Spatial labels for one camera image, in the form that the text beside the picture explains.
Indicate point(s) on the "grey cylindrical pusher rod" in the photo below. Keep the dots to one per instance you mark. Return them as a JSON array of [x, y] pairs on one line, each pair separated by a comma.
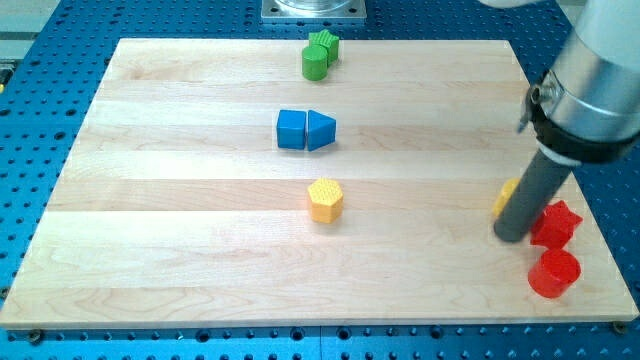
[[543, 177]]

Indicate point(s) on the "yellow hexagon block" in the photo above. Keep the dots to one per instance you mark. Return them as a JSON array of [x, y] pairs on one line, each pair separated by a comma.
[[325, 198]]

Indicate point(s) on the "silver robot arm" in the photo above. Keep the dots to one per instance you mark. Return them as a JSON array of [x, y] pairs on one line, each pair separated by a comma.
[[585, 108]]

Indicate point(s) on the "green cylinder block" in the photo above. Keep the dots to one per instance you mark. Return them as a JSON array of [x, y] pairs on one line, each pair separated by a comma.
[[314, 62]]

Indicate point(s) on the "red star block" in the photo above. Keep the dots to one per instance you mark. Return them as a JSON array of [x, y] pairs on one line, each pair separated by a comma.
[[555, 226]]

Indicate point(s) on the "green star block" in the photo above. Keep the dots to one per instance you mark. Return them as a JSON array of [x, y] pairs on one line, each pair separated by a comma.
[[328, 41]]

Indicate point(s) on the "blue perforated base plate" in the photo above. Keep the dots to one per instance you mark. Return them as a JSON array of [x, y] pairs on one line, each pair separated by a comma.
[[50, 91]]

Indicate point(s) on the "blue cube block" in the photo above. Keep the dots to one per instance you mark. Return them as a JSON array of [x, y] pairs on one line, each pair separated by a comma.
[[291, 129]]

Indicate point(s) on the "blue triangular block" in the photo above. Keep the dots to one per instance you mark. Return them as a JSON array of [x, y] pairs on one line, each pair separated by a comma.
[[321, 130]]

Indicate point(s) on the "red cylinder block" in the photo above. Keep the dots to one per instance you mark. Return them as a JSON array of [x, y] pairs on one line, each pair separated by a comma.
[[554, 273]]

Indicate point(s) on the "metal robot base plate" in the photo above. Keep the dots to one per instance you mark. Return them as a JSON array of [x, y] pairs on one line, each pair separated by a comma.
[[281, 10]]

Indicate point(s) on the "light wooden board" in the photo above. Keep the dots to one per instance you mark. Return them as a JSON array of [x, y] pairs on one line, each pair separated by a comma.
[[176, 207]]

